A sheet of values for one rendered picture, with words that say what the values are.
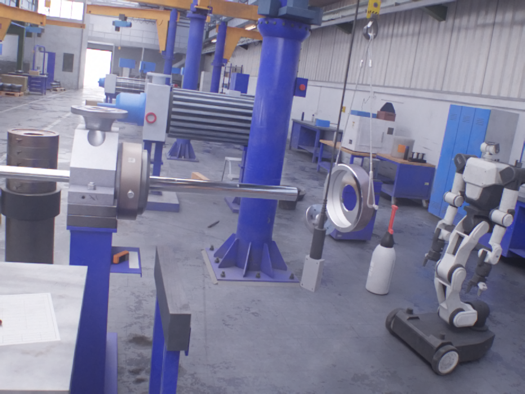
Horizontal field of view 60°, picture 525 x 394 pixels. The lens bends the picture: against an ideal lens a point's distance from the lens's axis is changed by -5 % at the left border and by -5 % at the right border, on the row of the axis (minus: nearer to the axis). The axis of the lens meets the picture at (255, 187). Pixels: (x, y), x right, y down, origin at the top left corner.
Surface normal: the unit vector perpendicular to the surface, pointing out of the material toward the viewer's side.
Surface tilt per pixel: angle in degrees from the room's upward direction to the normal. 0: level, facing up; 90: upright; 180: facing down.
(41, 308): 0
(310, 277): 90
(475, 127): 90
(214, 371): 0
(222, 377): 0
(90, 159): 45
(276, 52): 90
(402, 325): 90
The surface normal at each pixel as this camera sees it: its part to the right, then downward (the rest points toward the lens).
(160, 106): 0.24, 0.24
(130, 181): 0.29, 0.03
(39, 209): 0.65, 0.25
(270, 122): 0.00, 0.21
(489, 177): -0.41, 0.05
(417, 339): -0.93, -0.06
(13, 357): 0.14, -0.97
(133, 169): 0.29, -0.26
